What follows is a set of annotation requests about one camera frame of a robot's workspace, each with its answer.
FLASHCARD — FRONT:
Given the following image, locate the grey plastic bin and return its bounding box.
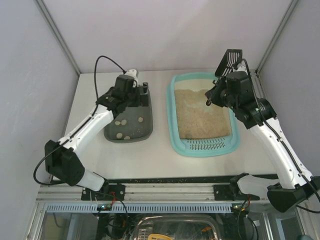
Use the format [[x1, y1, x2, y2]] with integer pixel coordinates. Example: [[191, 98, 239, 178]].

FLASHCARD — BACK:
[[103, 93, 153, 144]]

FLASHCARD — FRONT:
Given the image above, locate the black litter scoop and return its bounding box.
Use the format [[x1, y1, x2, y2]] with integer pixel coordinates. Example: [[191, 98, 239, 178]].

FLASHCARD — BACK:
[[205, 48, 243, 106]]

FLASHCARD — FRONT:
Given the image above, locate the teal litter box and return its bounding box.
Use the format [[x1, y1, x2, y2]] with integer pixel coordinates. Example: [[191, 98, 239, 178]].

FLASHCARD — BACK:
[[166, 72, 240, 157]]

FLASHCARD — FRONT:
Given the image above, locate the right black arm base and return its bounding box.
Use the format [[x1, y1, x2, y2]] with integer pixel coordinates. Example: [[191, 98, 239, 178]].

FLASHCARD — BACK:
[[213, 172, 249, 201]]

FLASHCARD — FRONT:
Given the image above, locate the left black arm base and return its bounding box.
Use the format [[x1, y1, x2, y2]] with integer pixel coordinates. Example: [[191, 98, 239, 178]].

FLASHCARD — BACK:
[[80, 181, 126, 201]]

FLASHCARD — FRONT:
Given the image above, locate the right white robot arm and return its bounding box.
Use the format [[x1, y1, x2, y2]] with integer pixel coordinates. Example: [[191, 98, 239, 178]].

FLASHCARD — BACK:
[[205, 71, 320, 213]]

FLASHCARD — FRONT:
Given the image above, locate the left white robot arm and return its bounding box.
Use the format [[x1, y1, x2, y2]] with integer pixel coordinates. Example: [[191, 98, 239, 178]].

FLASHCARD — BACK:
[[44, 69, 149, 192]]

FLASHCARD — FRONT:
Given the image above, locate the yellow plastic object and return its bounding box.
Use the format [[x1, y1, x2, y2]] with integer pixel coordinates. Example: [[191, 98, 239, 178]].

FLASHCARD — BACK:
[[148, 233, 173, 240]]

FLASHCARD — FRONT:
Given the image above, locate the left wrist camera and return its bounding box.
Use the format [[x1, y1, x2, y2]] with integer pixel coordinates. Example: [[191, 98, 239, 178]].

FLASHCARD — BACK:
[[125, 69, 139, 87]]

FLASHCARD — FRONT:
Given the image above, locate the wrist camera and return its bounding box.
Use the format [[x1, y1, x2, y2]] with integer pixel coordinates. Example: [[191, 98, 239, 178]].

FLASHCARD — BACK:
[[233, 63, 248, 74], [125, 69, 139, 87]]

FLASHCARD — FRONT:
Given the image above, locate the left black camera cable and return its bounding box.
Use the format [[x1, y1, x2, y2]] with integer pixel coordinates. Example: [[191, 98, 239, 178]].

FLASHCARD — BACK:
[[93, 55, 127, 98]]

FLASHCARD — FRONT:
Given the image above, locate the black camera cable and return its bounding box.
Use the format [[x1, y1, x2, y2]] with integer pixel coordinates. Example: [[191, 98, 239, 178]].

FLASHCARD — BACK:
[[93, 55, 127, 98], [241, 57, 320, 213]]

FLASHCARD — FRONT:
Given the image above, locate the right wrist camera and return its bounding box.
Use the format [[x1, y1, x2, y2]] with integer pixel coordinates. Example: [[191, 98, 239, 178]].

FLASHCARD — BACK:
[[233, 63, 248, 74]]

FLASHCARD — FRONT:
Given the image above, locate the right black camera cable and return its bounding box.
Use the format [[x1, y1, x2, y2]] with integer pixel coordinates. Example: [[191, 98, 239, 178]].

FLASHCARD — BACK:
[[241, 57, 320, 213]]

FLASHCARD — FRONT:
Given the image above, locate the aluminium mounting rail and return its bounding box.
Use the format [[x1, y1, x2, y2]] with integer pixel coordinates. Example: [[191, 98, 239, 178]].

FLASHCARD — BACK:
[[37, 181, 309, 204]]

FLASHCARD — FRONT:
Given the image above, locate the metal wire basket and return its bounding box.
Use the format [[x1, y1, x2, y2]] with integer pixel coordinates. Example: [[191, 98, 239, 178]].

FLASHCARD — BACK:
[[129, 214, 223, 240]]

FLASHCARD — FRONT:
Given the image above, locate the perforated cable tray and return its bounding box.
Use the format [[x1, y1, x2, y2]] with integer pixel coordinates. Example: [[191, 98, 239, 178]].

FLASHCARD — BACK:
[[46, 202, 232, 214]]

